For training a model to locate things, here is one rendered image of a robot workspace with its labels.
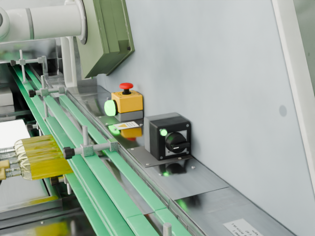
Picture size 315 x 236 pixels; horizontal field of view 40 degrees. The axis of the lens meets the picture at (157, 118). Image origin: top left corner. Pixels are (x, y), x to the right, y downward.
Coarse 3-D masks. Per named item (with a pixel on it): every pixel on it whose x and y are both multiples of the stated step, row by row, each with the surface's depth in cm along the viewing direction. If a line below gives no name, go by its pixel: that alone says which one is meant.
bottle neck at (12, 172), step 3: (9, 168) 125; (12, 168) 125; (15, 168) 126; (18, 168) 126; (6, 171) 124; (9, 171) 124; (12, 171) 125; (15, 171) 125; (18, 171) 125; (6, 174) 124; (9, 174) 124; (12, 174) 125; (15, 174) 125; (18, 174) 126; (6, 177) 125; (9, 177) 125
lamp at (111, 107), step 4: (112, 100) 119; (108, 104) 118; (112, 104) 118; (116, 104) 118; (108, 108) 118; (112, 108) 118; (116, 108) 118; (108, 112) 118; (112, 112) 118; (116, 112) 119
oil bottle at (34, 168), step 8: (24, 160) 127; (32, 160) 127; (40, 160) 127; (48, 160) 127; (56, 160) 128; (64, 160) 128; (24, 168) 125; (32, 168) 125; (40, 168) 126; (48, 168) 127; (56, 168) 128; (64, 168) 129; (24, 176) 125; (32, 176) 126; (40, 176) 127; (48, 176) 128
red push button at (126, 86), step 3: (120, 84) 119; (123, 84) 119; (126, 84) 118; (129, 84) 119; (132, 84) 119; (120, 87) 118; (123, 87) 118; (126, 87) 118; (129, 87) 118; (132, 87) 119; (126, 90) 119
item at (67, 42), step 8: (64, 40) 171; (72, 40) 157; (64, 48) 172; (72, 48) 157; (64, 56) 172; (72, 56) 157; (64, 64) 173; (72, 64) 158; (64, 72) 174; (72, 72) 159
